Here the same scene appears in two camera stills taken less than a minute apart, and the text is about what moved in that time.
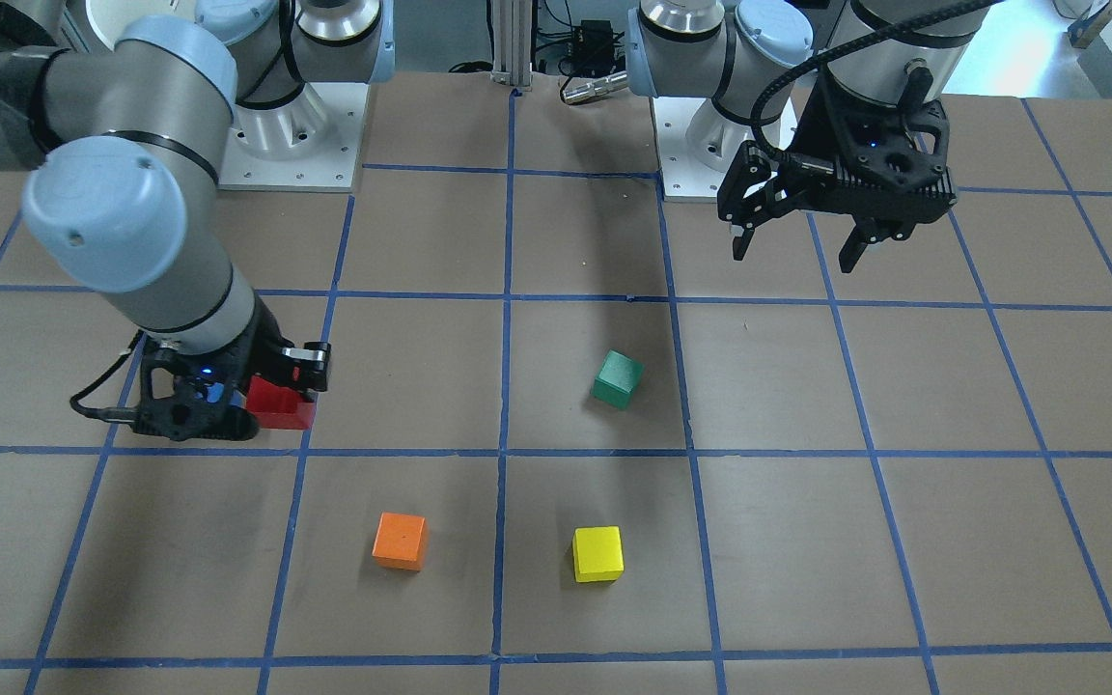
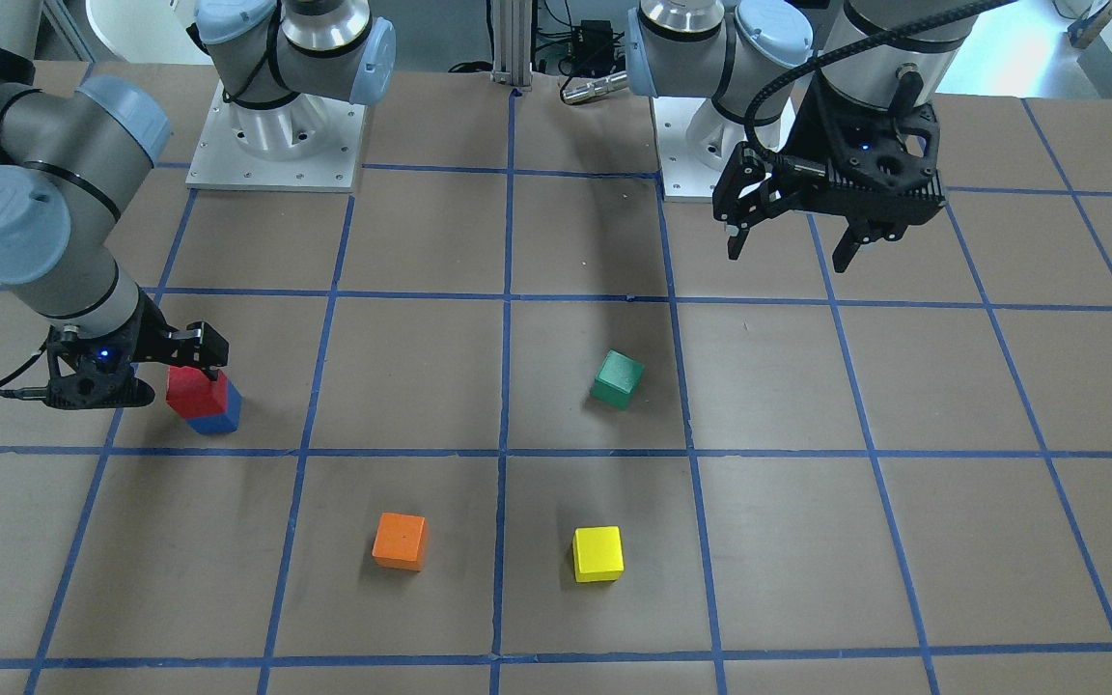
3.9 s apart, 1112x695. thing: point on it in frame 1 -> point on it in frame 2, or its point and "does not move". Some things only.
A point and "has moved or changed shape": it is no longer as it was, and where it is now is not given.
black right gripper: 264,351 -> 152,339
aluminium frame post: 513,42 does not move
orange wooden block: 402,542 does not move
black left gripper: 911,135 does not move
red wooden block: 279,407 has moved or changed shape
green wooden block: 617,380 does not move
